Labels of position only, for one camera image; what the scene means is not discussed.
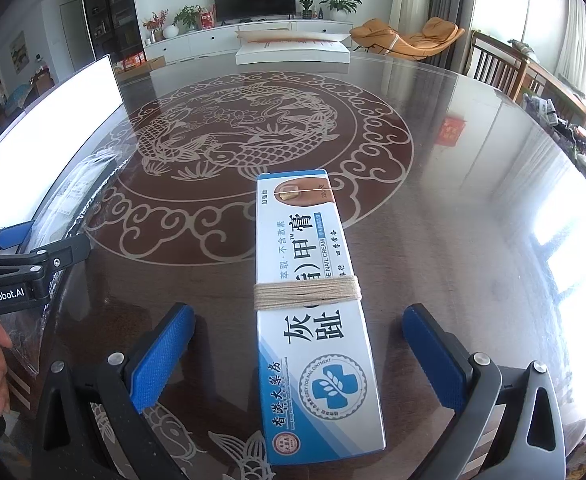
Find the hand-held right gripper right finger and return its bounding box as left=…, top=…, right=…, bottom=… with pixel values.
left=403, top=303, right=566, bottom=480

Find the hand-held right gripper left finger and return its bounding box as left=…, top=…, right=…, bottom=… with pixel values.
left=32, top=302, right=196, bottom=480

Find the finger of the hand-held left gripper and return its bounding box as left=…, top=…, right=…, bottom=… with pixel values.
left=0, top=221, right=36, bottom=256
left=0, top=234, right=92, bottom=306

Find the blue white ointment box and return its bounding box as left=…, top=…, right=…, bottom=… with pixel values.
left=255, top=169, right=388, bottom=466

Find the white board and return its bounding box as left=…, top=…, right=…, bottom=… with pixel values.
left=0, top=54, right=126, bottom=241

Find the red flower vase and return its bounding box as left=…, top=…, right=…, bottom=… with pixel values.
left=143, top=10, right=170, bottom=43

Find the black display cabinet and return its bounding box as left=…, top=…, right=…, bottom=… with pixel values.
left=80, top=0, right=146, bottom=68

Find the white television cabinet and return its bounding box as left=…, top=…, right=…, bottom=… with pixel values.
left=143, top=19, right=356, bottom=63

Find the pile of small household things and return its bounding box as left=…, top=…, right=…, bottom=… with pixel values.
left=530, top=95, right=586, bottom=211

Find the bushy green potted plant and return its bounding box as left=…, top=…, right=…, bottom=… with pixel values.
left=173, top=5, right=206, bottom=33

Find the wooden sideboard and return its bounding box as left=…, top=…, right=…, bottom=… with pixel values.
left=523, top=55, right=586, bottom=126

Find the dark wooden chair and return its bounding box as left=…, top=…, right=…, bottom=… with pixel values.
left=465, top=30, right=530, bottom=101

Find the white flat box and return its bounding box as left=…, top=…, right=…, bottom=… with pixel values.
left=235, top=30, right=352, bottom=66

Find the orange rocking chair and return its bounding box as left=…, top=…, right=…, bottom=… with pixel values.
left=349, top=16, right=466, bottom=61

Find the white curtain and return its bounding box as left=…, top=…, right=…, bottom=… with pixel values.
left=555, top=0, right=586, bottom=106

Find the grey curtain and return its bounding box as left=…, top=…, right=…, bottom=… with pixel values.
left=430, top=0, right=478, bottom=73

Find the large green potted plant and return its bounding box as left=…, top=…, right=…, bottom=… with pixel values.
left=319, top=0, right=362, bottom=22

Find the framed wall picture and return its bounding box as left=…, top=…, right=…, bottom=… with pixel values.
left=10, top=31, right=28, bottom=73

